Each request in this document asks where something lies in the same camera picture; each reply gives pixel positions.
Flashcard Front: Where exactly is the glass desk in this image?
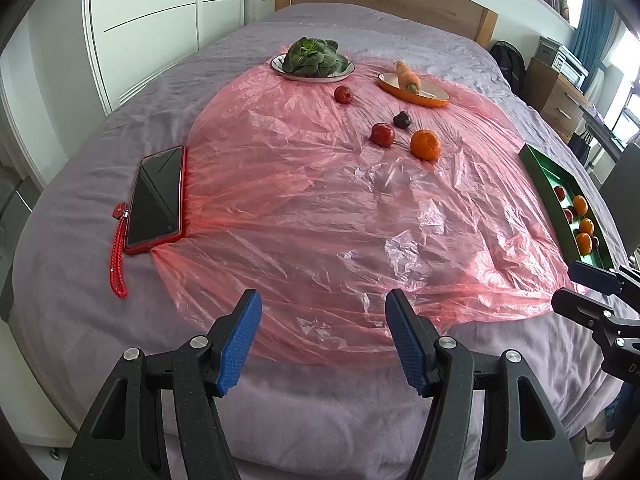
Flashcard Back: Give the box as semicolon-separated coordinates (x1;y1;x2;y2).
582;105;631;151

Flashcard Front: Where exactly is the pink plastic sheet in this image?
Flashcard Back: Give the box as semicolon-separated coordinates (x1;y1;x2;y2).
150;57;576;368

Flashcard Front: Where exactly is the red wrist strap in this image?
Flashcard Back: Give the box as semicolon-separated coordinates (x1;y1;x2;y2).
109;202;132;301

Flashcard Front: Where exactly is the carrot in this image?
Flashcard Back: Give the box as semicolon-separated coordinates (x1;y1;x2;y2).
395;61;422;94

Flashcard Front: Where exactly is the teal curtain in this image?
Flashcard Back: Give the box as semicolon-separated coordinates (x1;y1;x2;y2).
570;0;618;63

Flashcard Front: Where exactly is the green bok choy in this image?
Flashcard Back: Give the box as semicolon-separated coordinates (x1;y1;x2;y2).
281;37;350;78

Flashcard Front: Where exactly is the black bag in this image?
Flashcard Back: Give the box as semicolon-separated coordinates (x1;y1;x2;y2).
570;130;596;163

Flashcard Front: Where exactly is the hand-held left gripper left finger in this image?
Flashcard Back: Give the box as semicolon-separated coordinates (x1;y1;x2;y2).
61;288;263;480

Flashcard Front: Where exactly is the grey printer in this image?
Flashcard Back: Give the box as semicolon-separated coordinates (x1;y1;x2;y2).
536;36;590;86

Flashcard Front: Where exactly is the white wardrobe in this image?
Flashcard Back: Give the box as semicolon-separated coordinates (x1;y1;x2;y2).
82;0;248;116

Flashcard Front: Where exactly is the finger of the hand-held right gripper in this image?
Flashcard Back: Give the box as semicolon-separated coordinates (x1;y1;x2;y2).
567;261;640;296
551;287;640;337

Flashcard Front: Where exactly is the green tray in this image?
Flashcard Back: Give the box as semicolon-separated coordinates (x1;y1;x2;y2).
518;143;612;272

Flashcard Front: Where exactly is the wooden dresser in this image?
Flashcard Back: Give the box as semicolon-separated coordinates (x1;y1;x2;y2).
527;56;598;143

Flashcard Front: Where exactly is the white plate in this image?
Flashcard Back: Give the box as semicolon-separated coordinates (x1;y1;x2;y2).
270;52;356;83

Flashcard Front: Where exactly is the window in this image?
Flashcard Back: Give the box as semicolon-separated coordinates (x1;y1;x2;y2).
600;25;640;141

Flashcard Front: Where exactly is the red-cased smartphone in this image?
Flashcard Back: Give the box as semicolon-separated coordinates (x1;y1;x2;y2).
123;145;187;257

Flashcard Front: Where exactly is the orange oval dish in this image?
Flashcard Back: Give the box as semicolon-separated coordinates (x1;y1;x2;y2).
377;72;450;108

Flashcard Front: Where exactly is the grey office chair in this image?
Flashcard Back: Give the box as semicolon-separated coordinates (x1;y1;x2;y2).
597;142;640;256

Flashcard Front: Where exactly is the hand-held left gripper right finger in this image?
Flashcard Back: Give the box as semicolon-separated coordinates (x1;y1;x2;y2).
385;288;583;480

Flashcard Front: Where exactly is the black backpack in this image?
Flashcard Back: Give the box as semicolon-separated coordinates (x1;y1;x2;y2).
489;40;527;95

